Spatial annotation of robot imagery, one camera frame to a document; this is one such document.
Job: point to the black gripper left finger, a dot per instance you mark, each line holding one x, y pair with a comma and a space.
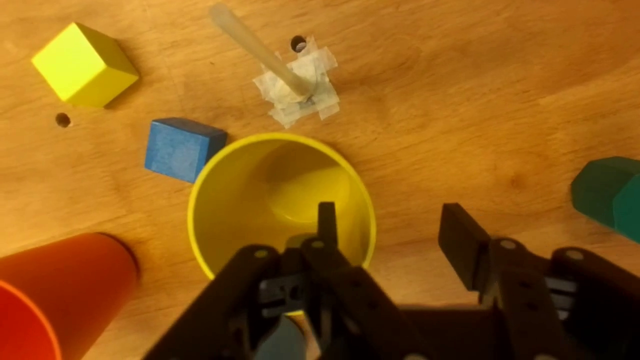
258, 286

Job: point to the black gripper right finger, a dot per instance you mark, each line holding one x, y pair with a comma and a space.
568, 306

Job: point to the yellow plastic cup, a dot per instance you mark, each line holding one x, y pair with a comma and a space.
266, 188

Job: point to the orange plastic cup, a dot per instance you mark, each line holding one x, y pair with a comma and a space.
59, 299

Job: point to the green wooden cylinder block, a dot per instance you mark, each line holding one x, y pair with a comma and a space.
608, 192

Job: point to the blue wooden block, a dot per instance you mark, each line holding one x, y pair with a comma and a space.
181, 149

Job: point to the yellow wooden cube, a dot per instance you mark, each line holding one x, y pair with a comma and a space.
85, 66

